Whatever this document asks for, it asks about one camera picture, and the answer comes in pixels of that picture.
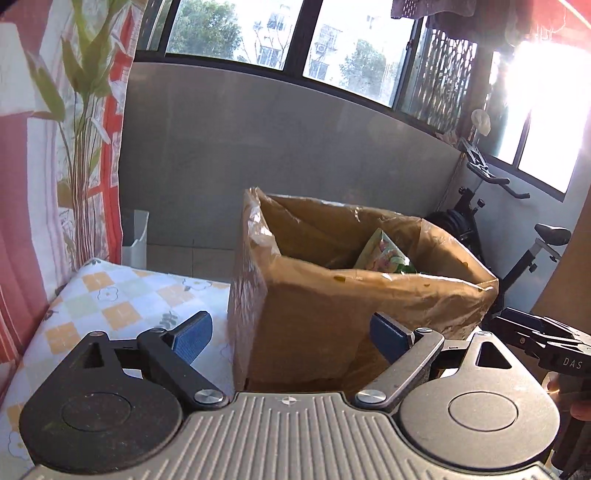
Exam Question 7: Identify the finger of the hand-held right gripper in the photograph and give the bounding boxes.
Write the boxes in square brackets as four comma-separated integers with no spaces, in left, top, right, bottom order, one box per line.
[490,308,550,358]

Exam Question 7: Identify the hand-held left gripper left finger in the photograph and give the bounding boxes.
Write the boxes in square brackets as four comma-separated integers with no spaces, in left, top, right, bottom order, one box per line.
[69,311,230,409]

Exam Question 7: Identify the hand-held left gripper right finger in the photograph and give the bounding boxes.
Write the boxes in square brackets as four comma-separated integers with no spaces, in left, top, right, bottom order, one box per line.
[355,313,523,409]

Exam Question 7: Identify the plastic-lined cardboard box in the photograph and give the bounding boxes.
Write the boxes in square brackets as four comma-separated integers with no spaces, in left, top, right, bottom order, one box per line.
[227,187,500,393]

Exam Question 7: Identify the green snack packet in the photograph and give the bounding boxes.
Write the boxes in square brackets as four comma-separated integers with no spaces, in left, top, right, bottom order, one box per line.
[353,228,417,274]

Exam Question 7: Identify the person's right hand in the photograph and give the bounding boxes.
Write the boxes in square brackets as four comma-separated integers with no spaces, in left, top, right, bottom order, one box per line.
[546,373,591,422]

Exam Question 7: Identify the checkered tablecloth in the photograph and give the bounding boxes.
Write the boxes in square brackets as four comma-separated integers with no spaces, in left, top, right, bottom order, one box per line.
[0,258,241,480]

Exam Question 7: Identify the white bin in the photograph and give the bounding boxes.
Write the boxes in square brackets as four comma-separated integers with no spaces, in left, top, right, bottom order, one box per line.
[121,209,150,270]

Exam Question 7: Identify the black exercise bike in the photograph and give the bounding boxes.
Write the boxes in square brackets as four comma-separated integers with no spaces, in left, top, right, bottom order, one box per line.
[424,136,573,319]

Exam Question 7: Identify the metal window grille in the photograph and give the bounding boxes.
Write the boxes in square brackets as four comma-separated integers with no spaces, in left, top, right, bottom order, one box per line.
[413,28,478,136]

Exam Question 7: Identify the black-framed window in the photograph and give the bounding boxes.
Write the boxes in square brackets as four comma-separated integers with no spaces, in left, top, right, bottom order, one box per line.
[139,0,583,202]

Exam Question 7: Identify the red hanging cloth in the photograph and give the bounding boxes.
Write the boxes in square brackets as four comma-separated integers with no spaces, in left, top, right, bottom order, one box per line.
[522,0,591,52]

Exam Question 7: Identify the dark hanging cloth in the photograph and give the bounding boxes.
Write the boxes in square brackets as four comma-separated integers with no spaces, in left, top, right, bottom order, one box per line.
[390,0,522,35]

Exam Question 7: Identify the printed wall backdrop cloth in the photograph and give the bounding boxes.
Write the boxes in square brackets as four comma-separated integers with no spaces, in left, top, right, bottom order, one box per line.
[0,0,149,370]

